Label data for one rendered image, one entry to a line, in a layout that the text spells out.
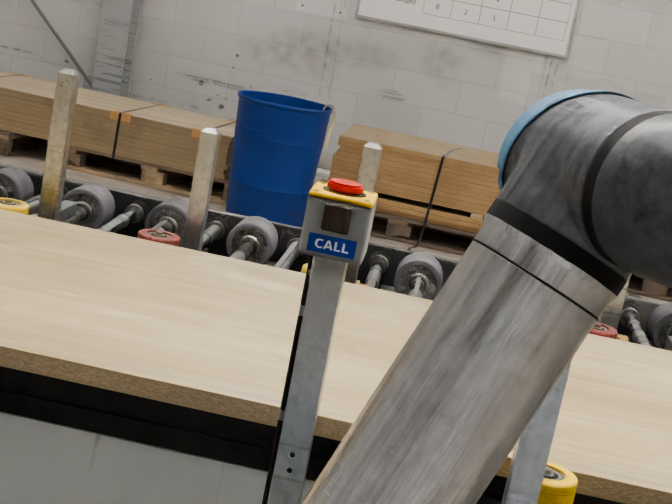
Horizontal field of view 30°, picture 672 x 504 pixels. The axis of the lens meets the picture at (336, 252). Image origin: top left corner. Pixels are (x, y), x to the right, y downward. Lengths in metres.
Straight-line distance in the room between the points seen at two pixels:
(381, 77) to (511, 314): 7.70
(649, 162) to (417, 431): 0.25
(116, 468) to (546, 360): 0.91
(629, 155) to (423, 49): 7.70
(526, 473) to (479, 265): 0.54
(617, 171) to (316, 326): 0.60
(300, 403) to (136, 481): 0.38
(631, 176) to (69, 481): 1.08
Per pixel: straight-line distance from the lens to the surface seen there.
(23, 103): 7.86
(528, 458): 1.41
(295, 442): 1.42
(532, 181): 0.92
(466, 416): 0.91
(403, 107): 8.57
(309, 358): 1.39
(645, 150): 0.85
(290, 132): 6.91
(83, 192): 2.97
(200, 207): 2.51
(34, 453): 1.75
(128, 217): 2.96
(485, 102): 8.53
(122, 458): 1.71
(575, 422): 1.82
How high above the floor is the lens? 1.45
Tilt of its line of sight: 12 degrees down
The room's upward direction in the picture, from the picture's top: 11 degrees clockwise
